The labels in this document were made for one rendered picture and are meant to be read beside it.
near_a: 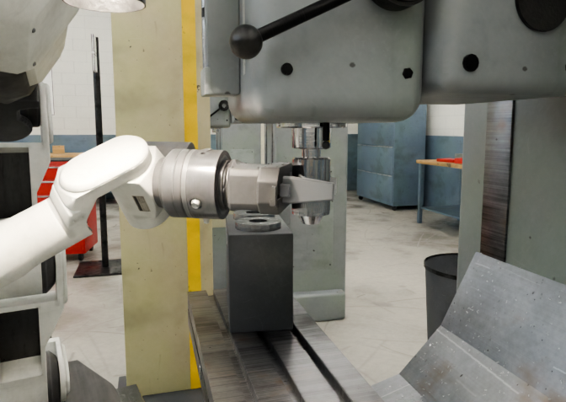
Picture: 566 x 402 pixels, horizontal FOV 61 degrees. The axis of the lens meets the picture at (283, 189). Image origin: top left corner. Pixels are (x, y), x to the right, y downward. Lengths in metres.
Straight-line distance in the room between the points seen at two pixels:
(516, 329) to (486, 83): 0.40
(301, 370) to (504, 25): 0.56
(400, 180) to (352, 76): 7.41
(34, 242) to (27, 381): 0.72
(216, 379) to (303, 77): 0.49
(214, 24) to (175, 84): 1.74
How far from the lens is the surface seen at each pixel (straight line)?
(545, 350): 0.78
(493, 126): 0.89
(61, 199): 0.62
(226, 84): 0.55
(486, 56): 0.56
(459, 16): 0.55
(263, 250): 0.89
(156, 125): 2.28
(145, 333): 2.47
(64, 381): 1.37
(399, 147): 7.85
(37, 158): 1.11
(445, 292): 2.47
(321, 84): 0.49
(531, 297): 0.82
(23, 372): 1.32
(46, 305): 1.19
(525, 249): 0.85
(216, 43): 0.55
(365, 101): 0.51
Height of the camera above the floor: 1.30
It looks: 7 degrees down
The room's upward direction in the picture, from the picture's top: straight up
